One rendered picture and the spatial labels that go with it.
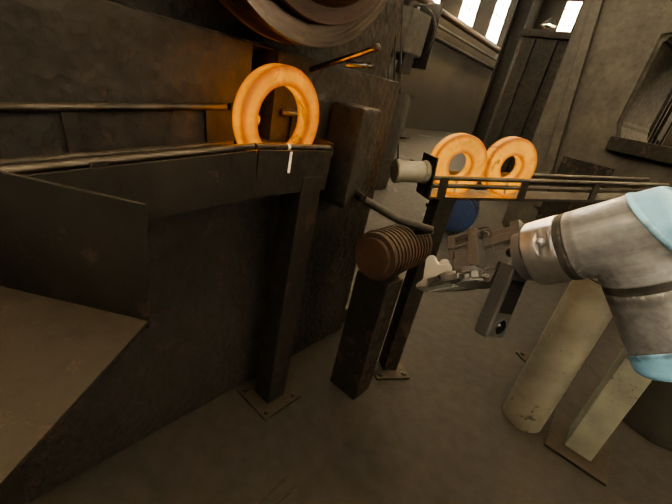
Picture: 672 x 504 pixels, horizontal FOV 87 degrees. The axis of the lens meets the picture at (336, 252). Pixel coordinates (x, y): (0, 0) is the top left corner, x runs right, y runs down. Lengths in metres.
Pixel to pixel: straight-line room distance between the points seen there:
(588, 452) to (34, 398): 1.30
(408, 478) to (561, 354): 0.53
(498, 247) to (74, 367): 0.53
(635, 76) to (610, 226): 2.70
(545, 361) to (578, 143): 2.23
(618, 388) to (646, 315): 0.74
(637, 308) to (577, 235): 0.10
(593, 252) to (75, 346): 0.53
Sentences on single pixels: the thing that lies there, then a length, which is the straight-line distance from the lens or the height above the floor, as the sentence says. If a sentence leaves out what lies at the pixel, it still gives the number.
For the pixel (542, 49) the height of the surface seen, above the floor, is 1.59.
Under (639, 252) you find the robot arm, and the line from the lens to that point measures 0.51.
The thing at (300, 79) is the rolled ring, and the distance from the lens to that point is 0.73.
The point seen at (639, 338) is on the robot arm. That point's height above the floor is 0.64.
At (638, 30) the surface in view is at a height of 1.50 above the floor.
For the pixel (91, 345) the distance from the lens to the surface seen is 0.36.
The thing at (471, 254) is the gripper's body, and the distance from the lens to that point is 0.59.
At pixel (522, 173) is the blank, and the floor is 0.71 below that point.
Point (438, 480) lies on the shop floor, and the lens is 1.09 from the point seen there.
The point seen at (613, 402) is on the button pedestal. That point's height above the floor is 0.22.
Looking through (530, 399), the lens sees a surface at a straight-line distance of 1.27.
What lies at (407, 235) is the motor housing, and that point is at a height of 0.53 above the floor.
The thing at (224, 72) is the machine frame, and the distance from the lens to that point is 0.72.
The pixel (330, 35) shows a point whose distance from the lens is 0.74.
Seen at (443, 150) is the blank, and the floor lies 0.74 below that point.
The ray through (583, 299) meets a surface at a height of 0.46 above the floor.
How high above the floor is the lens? 0.83
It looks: 25 degrees down
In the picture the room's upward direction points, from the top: 12 degrees clockwise
